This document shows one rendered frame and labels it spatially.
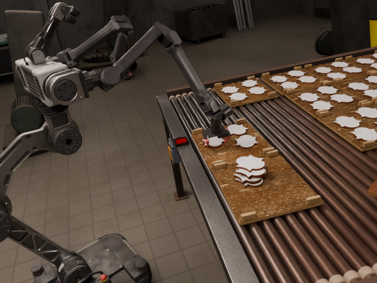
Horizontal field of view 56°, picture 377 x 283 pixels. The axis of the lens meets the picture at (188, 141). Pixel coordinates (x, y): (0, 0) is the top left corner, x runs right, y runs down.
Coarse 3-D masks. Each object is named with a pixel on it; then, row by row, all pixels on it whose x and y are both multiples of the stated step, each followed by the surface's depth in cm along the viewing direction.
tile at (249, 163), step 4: (252, 156) 162; (236, 160) 161; (240, 160) 161; (244, 160) 161; (248, 160) 160; (252, 160) 160; (256, 160) 159; (260, 160) 159; (240, 164) 158; (244, 164) 158; (248, 164) 157; (252, 164) 157; (256, 164) 156; (260, 164) 156; (264, 164) 155; (240, 168) 157; (244, 168) 156; (248, 168) 154; (252, 168) 154; (256, 168) 153; (260, 168) 154
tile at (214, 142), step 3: (210, 138) 196; (213, 138) 196; (216, 138) 195; (219, 138) 194; (204, 141) 194; (210, 141) 193; (213, 141) 192; (216, 141) 192; (219, 141) 191; (222, 141) 191; (210, 144) 190; (213, 144) 189; (216, 144) 189; (219, 144) 188; (213, 147) 188; (216, 147) 188
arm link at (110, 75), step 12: (156, 24) 165; (144, 36) 163; (156, 36) 166; (168, 36) 168; (132, 48) 159; (144, 48) 162; (120, 60) 156; (132, 60) 158; (108, 72) 150; (120, 72) 152; (108, 84) 150
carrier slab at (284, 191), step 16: (272, 160) 170; (224, 176) 163; (272, 176) 158; (288, 176) 156; (224, 192) 153; (240, 192) 151; (256, 192) 150; (272, 192) 148; (288, 192) 147; (304, 192) 145; (240, 208) 142; (256, 208) 141; (272, 208) 139; (288, 208) 138; (304, 208) 138; (240, 224) 135
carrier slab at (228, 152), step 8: (248, 128) 203; (192, 136) 203; (200, 136) 202; (232, 136) 197; (256, 136) 193; (200, 144) 194; (224, 144) 190; (232, 144) 189; (264, 144) 184; (200, 152) 188; (208, 152) 185; (216, 152) 184; (224, 152) 183; (232, 152) 182; (240, 152) 180; (248, 152) 179; (256, 152) 178; (208, 160) 178; (216, 160) 177; (224, 160) 176; (232, 160) 175
